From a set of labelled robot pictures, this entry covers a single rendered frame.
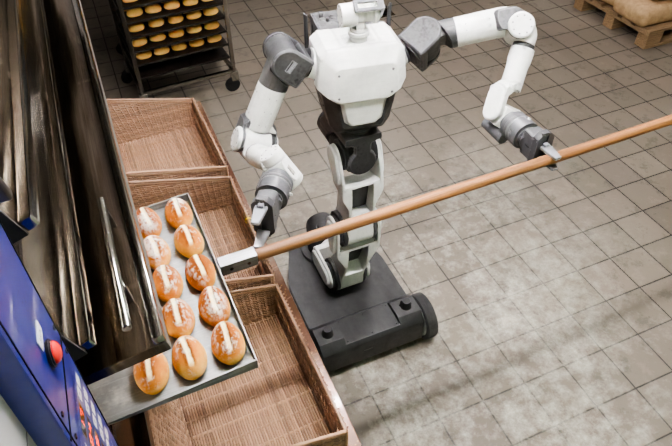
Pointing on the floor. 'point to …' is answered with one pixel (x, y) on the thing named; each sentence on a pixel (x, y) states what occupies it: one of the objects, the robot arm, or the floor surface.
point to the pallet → (652, 36)
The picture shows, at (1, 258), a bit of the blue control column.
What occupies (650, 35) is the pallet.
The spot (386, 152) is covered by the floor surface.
